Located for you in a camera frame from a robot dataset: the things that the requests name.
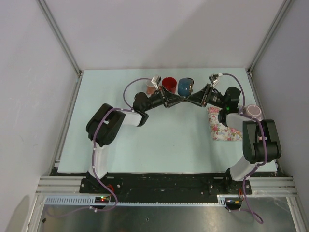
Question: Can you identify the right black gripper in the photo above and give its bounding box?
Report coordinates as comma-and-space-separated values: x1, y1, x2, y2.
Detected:
185, 84, 227, 109

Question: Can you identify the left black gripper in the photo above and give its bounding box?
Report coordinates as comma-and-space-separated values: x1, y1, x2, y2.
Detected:
143, 86, 185, 112

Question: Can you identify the red mug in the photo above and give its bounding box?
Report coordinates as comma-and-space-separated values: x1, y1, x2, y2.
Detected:
162, 77, 177, 94

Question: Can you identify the blue mug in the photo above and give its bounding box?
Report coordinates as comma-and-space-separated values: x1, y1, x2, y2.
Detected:
177, 78, 194, 97

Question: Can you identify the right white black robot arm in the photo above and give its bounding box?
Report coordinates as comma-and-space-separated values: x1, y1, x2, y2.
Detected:
186, 84, 281, 194

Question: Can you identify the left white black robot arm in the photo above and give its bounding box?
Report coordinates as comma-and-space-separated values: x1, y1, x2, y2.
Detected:
86, 86, 187, 193

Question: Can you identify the pink white mug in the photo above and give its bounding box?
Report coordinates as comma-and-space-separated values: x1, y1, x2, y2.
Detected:
146, 80, 156, 95

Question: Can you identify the lilac mug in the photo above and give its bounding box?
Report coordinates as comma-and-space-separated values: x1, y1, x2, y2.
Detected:
244, 104, 262, 120

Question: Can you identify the floral tray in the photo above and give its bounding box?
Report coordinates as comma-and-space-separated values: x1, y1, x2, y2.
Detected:
207, 107, 242, 141

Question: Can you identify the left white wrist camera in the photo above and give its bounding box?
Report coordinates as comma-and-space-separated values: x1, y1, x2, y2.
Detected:
151, 75, 161, 89

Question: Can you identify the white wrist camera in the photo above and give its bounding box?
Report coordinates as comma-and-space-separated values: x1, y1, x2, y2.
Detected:
151, 75, 161, 89
209, 73, 223, 87

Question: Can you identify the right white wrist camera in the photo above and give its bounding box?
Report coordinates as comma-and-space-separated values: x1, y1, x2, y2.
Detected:
209, 73, 223, 87

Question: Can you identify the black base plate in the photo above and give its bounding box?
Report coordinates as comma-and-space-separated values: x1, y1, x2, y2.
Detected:
49, 169, 253, 204

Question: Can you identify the grey slotted cable duct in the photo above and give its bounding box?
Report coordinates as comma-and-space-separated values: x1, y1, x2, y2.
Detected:
44, 194, 228, 207

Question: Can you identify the right aluminium frame post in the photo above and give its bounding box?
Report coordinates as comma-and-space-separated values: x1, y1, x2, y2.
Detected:
247, 0, 294, 77

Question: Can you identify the aluminium frame post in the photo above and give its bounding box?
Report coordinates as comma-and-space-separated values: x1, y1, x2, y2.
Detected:
247, 0, 294, 77
36, 0, 82, 77

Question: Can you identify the left aluminium frame post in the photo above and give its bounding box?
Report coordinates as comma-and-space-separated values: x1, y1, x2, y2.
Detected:
36, 0, 82, 77

